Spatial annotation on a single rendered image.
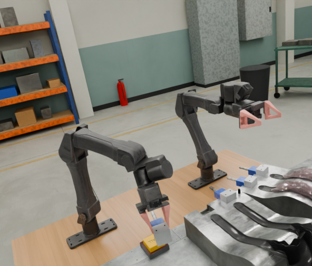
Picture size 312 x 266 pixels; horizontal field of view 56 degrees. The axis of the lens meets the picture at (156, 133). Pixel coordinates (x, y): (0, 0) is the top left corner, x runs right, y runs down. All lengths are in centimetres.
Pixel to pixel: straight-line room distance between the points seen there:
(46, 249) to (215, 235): 67
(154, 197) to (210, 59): 601
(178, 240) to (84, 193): 39
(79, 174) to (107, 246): 30
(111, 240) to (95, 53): 529
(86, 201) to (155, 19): 580
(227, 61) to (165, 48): 143
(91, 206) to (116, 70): 536
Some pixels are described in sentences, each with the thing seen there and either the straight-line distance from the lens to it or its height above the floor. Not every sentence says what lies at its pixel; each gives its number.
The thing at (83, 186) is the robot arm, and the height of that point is 105.
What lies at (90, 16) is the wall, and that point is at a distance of 627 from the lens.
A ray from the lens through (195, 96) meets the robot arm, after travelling 131.
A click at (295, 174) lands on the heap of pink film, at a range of 132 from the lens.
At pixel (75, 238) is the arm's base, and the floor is 81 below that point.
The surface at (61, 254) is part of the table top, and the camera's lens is 126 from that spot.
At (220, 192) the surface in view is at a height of 90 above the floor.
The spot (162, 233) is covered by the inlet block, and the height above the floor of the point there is 95.
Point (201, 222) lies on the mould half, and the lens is 108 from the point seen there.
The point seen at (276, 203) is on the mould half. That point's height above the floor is 85.
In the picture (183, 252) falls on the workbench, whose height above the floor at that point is 80.
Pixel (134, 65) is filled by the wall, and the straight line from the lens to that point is 650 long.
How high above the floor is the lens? 156
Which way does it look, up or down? 20 degrees down
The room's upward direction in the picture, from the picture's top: 10 degrees counter-clockwise
